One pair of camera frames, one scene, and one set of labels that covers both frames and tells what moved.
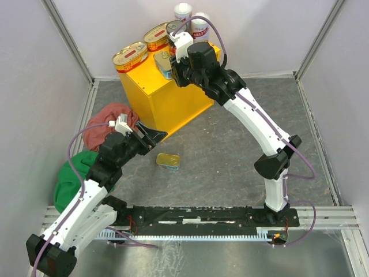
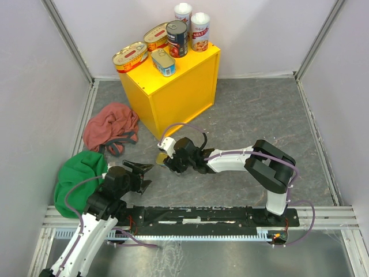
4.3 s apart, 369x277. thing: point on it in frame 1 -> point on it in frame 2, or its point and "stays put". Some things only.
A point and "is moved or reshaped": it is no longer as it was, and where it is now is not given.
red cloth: [93, 137] stays put
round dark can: [171, 27] stays put
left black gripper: [151, 138] -> [138, 180]
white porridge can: [200, 27] stays put
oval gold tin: [130, 56] stays put
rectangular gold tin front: [162, 60] is moved or reshaped
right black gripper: [176, 71] -> [172, 164]
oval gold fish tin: [157, 37] stays put
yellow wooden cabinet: [159, 101] stays put
